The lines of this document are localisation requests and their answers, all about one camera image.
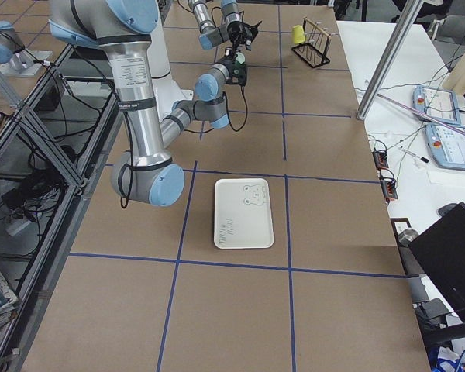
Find black computer mouse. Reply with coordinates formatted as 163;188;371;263
437;202;457;217

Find black marker pen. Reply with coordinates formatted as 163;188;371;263
399;146;430;164

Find cream bear tray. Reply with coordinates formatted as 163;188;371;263
213;178;274;250

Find orange power connector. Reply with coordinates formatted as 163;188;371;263
380;178;398;202
372;150;389;171

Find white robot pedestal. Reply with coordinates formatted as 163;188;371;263
147;9;194;119

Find black laptop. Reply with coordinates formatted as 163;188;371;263
409;202;465;322

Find yellow cup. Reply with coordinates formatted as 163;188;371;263
291;25;306;45

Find green cup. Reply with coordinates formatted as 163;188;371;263
234;52;246;65

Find teach pendant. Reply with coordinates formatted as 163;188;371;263
413;85;461;125
425;123;465;171

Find upper teach pendant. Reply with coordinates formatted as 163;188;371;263
413;85;461;125

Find black wire cup rack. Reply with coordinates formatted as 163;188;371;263
291;17;336;68

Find orange power connector far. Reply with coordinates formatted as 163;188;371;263
372;150;389;171

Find lower teach pendant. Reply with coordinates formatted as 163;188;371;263
425;123;465;171

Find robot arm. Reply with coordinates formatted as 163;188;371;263
49;1;258;206
188;0;258;52

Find small metal cup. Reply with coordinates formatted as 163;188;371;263
398;228;419;247

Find aluminium frame post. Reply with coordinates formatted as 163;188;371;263
356;0;424;120

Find orange power connector near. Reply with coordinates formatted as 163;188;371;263
380;178;398;202

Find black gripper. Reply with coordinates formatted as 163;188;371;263
225;21;252;57
219;57;247;86

